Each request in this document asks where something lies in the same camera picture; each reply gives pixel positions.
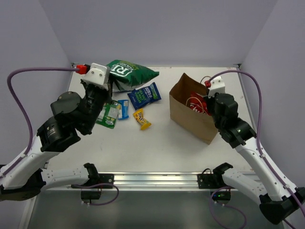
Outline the red snack bag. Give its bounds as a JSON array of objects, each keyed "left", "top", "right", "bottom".
[{"left": 185, "top": 92, "right": 211, "bottom": 115}]

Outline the brown paper bag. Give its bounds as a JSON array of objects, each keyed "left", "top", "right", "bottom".
[{"left": 169, "top": 73, "right": 218, "bottom": 145}]

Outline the blue white snack packet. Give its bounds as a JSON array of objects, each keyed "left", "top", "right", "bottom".
[{"left": 118, "top": 100, "right": 129, "bottom": 120}]

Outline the dark green snack packet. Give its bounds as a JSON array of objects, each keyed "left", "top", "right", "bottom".
[{"left": 107, "top": 60, "right": 159, "bottom": 92}]

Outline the yellow m&m packet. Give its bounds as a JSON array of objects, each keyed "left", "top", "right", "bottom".
[{"left": 133, "top": 108, "right": 152, "bottom": 131}]

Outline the dark blue crisps bag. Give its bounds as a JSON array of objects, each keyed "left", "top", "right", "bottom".
[{"left": 127, "top": 82, "right": 162, "bottom": 110}]

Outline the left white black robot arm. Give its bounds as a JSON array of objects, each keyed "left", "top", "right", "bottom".
[{"left": 0, "top": 80, "right": 112, "bottom": 201}]

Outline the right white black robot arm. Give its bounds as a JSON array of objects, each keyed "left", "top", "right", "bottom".
[{"left": 204, "top": 93, "right": 305, "bottom": 225}]

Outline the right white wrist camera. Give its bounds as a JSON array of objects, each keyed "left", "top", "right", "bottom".
[{"left": 204, "top": 76, "right": 225, "bottom": 98}]

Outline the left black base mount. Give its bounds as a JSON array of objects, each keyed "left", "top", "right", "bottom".
[{"left": 81, "top": 173, "right": 114, "bottom": 202}]

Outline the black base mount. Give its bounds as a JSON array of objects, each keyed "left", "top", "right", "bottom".
[
  {"left": 197, "top": 163, "right": 233, "bottom": 204},
  {"left": 81, "top": 173, "right": 114, "bottom": 202}
]

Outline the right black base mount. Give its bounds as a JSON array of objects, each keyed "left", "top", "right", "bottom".
[{"left": 197, "top": 163, "right": 233, "bottom": 204}]

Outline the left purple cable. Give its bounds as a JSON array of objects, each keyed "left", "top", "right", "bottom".
[{"left": 0, "top": 67, "right": 83, "bottom": 177}]

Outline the aluminium rail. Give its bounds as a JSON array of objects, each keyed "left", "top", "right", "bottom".
[{"left": 42, "top": 168, "right": 198, "bottom": 191}]

